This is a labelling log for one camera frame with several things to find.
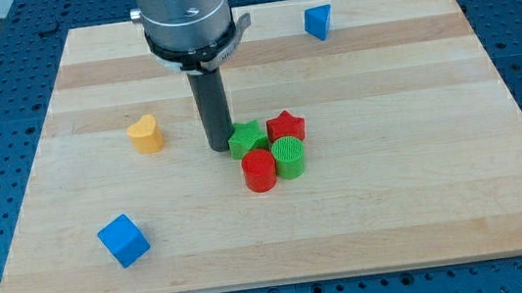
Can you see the blue cube block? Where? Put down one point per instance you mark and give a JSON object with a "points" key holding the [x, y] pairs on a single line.
{"points": [[124, 240]]}

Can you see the black cylindrical pointer rod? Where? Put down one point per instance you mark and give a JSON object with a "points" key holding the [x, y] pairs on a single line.
{"points": [[211, 102]]}

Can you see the light wooden board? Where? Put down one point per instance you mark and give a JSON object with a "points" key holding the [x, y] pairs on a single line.
{"points": [[413, 157]]}

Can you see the green star block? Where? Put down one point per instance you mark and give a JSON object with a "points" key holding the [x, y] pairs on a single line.
{"points": [[247, 136]]}

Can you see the red cylinder block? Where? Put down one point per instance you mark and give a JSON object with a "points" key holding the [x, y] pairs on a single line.
{"points": [[258, 167]]}

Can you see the blue triangular prism block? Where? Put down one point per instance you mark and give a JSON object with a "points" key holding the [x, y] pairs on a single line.
{"points": [[317, 21]]}

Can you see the red star block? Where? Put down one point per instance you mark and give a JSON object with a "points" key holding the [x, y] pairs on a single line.
{"points": [[285, 124]]}

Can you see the green cylinder block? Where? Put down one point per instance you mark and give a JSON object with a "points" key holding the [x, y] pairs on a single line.
{"points": [[289, 155]]}

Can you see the yellow heart block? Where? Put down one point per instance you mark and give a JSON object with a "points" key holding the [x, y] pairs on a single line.
{"points": [[145, 135]]}

